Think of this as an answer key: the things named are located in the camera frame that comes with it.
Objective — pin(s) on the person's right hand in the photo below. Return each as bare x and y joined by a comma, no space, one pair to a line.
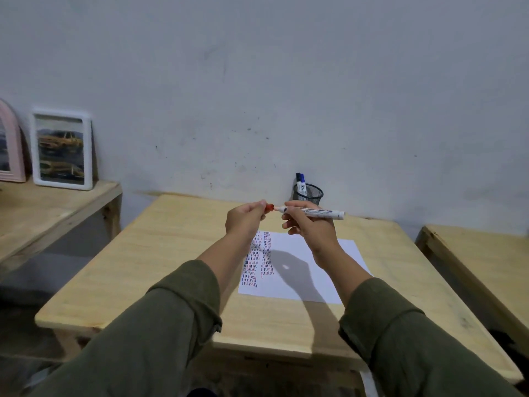
316,233

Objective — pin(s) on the person's left hand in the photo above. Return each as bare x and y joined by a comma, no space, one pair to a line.
241,221

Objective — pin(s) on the person's right thumb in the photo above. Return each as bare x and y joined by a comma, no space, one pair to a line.
301,203

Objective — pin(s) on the person's left fingers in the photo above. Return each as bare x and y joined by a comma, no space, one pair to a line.
257,207

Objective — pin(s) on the white marker pen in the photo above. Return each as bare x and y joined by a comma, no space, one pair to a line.
328,213

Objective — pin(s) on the person's right forearm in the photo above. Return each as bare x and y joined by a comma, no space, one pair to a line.
380,322

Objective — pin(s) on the person's left forearm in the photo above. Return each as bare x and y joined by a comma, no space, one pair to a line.
177,310

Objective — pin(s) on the black mesh pen holder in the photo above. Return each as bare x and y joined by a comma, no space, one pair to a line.
312,195

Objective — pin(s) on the blue capped marker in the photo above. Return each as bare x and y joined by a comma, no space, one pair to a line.
303,183

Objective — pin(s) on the black capped marker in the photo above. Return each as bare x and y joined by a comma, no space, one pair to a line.
298,178

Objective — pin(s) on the white paper sheet with marks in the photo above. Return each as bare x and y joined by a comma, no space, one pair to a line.
285,285

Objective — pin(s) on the large wooden table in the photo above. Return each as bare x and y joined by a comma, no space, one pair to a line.
165,260

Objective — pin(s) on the bare wooden side table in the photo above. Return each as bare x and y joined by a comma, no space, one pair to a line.
487,260

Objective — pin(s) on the wooden table with frames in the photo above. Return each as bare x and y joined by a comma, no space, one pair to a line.
45,210

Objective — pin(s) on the white picture frame with cars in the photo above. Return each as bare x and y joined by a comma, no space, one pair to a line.
61,149

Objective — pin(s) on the pink arched picture frame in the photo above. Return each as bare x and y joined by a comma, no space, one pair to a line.
9,152

